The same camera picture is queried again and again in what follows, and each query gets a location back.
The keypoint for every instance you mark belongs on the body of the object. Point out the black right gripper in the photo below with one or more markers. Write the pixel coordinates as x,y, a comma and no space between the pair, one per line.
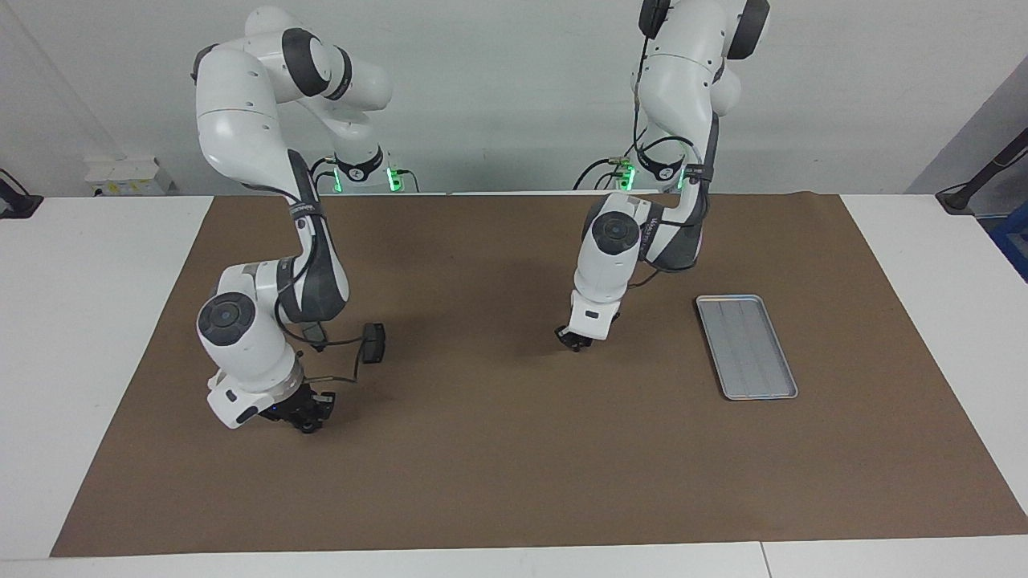
291,408

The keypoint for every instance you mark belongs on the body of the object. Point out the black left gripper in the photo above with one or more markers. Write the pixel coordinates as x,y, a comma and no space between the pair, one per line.
606,329

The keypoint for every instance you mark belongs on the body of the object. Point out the large black bearing gear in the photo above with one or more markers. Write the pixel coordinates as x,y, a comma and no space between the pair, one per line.
310,428

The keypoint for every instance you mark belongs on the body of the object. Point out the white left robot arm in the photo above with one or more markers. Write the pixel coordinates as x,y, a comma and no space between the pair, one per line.
683,72

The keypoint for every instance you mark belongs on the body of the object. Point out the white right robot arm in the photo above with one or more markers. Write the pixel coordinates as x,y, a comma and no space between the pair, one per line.
241,120

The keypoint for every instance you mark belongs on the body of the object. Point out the silver metal tray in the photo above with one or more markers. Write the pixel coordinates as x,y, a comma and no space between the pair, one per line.
747,349

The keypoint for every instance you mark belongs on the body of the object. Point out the dark grey angled brake pad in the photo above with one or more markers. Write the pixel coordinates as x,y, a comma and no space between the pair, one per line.
318,341

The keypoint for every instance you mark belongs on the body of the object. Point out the dark grey rectangular brake pad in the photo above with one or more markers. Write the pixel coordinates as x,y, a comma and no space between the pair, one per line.
373,343

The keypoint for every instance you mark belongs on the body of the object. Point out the brown table mat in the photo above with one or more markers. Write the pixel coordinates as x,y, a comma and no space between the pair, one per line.
514,482

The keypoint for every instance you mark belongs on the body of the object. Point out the black table clamp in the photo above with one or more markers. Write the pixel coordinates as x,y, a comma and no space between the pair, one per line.
16,201

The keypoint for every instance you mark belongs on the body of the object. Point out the black clamp stand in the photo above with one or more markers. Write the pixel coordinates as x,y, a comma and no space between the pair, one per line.
960,197

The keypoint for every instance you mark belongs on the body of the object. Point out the blue crate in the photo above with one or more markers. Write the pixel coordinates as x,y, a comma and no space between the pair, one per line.
1013,237

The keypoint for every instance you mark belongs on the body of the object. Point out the white wall socket box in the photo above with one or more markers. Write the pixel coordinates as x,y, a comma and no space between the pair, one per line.
128,172

